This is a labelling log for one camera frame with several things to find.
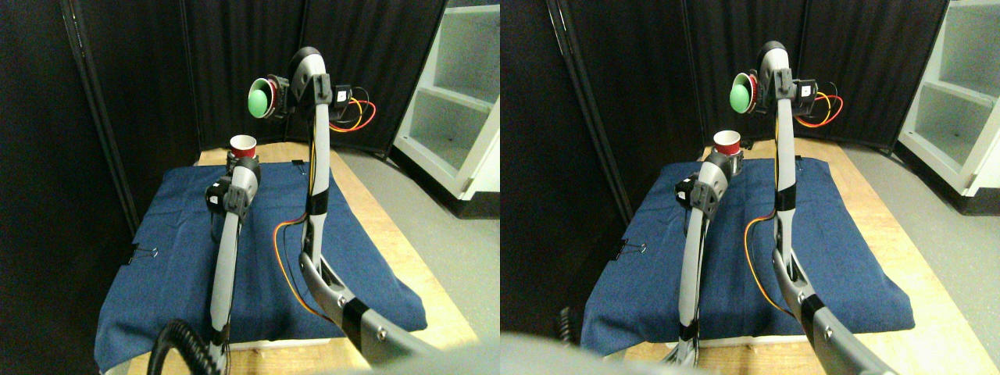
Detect black curtain stand pole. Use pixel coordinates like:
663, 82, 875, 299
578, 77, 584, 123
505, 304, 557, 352
62, 0, 141, 235
547, 0, 634, 225

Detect dark blue cloth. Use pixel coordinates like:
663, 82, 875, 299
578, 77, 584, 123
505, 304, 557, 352
94, 159, 427, 368
580, 156, 915, 357

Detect white shelf unit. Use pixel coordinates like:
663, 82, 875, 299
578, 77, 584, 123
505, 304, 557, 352
897, 0, 1000, 198
393, 6, 500, 202

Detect orange wire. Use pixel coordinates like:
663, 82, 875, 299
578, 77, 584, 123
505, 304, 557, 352
273, 214, 334, 322
332, 86, 377, 134
797, 82, 845, 129
744, 214, 798, 318

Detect black ribbed hose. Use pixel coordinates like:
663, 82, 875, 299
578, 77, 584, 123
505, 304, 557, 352
555, 307, 580, 345
147, 319, 228, 375

